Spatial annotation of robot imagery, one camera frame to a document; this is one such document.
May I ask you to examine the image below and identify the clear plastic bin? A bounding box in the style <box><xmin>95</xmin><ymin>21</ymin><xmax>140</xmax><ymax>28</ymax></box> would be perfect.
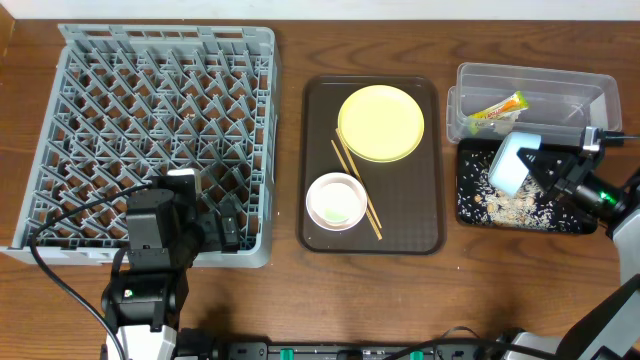
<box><xmin>446</xmin><ymin>62</ymin><xmax>622</xmax><ymax>146</ymax></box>

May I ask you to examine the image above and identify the wooden chopstick left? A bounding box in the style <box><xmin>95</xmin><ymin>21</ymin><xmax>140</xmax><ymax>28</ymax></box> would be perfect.
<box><xmin>330</xmin><ymin>140</ymin><xmax>383</xmax><ymax>241</ymax></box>

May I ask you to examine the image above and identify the wooden chopstick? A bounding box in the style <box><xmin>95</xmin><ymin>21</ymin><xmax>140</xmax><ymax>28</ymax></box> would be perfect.
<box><xmin>335</xmin><ymin>128</ymin><xmax>382</xmax><ymax>229</ymax></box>
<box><xmin>330</xmin><ymin>140</ymin><xmax>383</xmax><ymax>241</ymax></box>

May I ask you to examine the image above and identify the white tissue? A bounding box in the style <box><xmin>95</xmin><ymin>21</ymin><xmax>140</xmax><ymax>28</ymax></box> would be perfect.
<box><xmin>493</xmin><ymin>112</ymin><xmax>520</xmax><ymax>135</ymax></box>

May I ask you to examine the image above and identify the left black cable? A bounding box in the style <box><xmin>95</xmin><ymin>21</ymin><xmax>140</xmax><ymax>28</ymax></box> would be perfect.
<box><xmin>27</xmin><ymin>182</ymin><xmax>151</xmax><ymax>360</ymax></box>

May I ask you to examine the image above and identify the light blue bowl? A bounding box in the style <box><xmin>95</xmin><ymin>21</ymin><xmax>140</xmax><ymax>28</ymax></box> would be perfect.
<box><xmin>488</xmin><ymin>132</ymin><xmax>541</xmax><ymax>197</ymax></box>

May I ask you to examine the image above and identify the food scraps rice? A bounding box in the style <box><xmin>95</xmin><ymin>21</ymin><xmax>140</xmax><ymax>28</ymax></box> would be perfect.
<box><xmin>458</xmin><ymin>149</ymin><xmax>584</xmax><ymax>232</ymax></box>

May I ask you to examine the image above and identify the right black cable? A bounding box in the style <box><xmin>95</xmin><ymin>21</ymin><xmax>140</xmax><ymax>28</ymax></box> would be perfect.
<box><xmin>598</xmin><ymin>128</ymin><xmax>640</xmax><ymax>149</ymax></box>

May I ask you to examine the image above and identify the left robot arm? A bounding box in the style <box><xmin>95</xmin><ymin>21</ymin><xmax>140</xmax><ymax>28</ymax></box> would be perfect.
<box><xmin>100</xmin><ymin>168</ymin><xmax>240</xmax><ymax>359</ymax></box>

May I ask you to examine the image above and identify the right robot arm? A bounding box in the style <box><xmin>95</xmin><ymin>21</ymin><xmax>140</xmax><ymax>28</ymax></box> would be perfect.
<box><xmin>512</xmin><ymin>149</ymin><xmax>639</xmax><ymax>359</ymax></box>

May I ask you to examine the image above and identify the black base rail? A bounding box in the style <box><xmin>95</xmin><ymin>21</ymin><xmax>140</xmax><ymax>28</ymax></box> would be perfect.
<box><xmin>174</xmin><ymin>340</ymin><xmax>506</xmax><ymax>360</ymax></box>

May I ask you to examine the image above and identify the black cable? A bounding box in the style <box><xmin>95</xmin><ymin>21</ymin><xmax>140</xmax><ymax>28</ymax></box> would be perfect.
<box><xmin>27</xmin><ymin>182</ymin><xmax>151</xmax><ymax>360</ymax></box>
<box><xmin>598</xmin><ymin>128</ymin><xmax>640</xmax><ymax>149</ymax></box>

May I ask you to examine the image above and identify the dark brown serving tray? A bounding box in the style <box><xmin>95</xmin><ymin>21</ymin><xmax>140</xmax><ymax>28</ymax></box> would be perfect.
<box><xmin>297</xmin><ymin>75</ymin><xmax>446</xmax><ymax>255</ymax></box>

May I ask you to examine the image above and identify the grey plastic dish rack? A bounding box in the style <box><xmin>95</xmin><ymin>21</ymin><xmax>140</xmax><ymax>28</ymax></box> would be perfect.
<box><xmin>2</xmin><ymin>24</ymin><xmax>281</xmax><ymax>268</ymax></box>

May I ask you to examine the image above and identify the black waste tray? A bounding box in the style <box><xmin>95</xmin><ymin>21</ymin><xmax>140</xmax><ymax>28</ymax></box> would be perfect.
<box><xmin>455</xmin><ymin>137</ymin><xmax>599</xmax><ymax>236</ymax></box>

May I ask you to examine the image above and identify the white pink bowl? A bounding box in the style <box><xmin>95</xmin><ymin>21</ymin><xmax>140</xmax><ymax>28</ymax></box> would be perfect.
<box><xmin>304</xmin><ymin>172</ymin><xmax>368</xmax><ymax>232</ymax></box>

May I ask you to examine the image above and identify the wooden chopstick right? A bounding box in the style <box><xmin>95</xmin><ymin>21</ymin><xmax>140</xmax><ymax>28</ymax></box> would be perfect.
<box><xmin>335</xmin><ymin>128</ymin><xmax>382</xmax><ymax>229</ymax></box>

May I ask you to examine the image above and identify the green snack wrapper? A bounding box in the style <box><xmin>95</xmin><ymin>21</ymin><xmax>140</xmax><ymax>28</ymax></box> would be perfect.
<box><xmin>469</xmin><ymin>91</ymin><xmax>529</xmax><ymax>135</ymax></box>

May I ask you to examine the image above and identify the yellow round plate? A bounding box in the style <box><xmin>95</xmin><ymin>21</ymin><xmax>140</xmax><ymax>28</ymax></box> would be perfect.
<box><xmin>337</xmin><ymin>85</ymin><xmax>425</xmax><ymax>163</ymax></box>

